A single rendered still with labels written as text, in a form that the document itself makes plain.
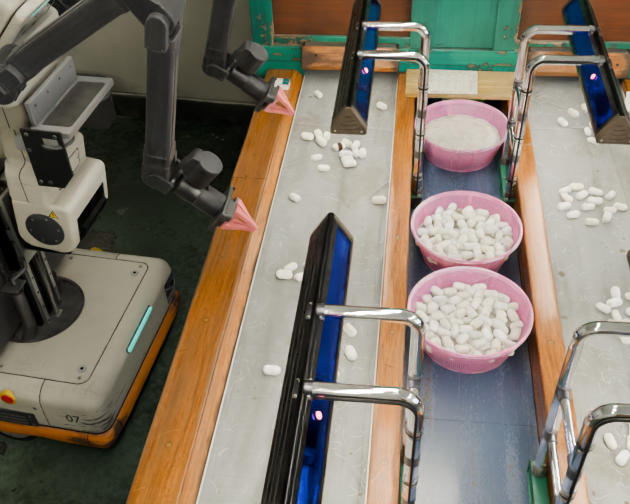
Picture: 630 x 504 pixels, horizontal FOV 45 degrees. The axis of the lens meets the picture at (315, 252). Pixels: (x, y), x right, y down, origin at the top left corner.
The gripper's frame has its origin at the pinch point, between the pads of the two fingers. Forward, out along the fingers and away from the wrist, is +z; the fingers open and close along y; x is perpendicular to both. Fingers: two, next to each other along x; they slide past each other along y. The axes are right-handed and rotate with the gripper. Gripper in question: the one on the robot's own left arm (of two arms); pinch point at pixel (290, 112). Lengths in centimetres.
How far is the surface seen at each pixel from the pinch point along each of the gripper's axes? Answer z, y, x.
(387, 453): 30, -99, -12
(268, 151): 1.3, -5.7, 10.9
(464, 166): 47, 0, -19
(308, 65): 3.4, 34.8, 3.4
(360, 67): -0.1, -18.9, -31.6
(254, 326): 8, -68, 9
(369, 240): 25.9, -37.8, -6.2
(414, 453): 18, -113, -33
